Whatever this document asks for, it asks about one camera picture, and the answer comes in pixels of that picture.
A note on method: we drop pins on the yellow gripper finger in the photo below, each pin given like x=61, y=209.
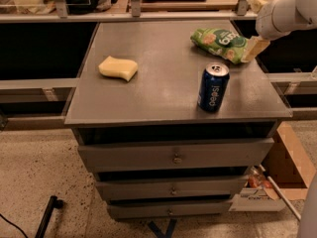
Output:
x=256, y=5

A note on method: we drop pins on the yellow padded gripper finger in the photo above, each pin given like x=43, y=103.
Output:
x=255, y=46

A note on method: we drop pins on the green rice chip bag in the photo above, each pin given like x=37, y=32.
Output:
x=221, y=43

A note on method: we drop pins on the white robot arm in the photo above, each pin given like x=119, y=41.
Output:
x=276, y=19

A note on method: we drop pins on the yellow sponge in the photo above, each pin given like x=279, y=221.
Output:
x=118, y=68

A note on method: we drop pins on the blue pepsi can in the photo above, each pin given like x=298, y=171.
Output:
x=214, y=81

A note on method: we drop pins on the top grey drawer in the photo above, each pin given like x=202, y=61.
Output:
x=175, y=155

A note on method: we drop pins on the grey drawer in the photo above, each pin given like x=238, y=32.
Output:
x=168, y=209
x=175, y=155
x=169, y=187

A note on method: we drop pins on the grey drawer cabinet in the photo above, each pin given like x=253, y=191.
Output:
x=159, y=103

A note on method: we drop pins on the cardboard box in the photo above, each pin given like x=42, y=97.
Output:
x=290, y=168

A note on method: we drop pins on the orange snack packet in box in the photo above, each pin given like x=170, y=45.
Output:
x=257, y=179

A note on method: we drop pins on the middle grey drawer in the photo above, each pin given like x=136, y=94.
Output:
x=169, y=187

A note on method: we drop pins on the bottom grey drawer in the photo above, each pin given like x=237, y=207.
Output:
x=168, y=209

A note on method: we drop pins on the black bar on floor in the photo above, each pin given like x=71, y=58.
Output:
x=54, y=203

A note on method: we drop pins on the white stick with black handle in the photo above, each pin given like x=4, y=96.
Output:
x=281, y=194

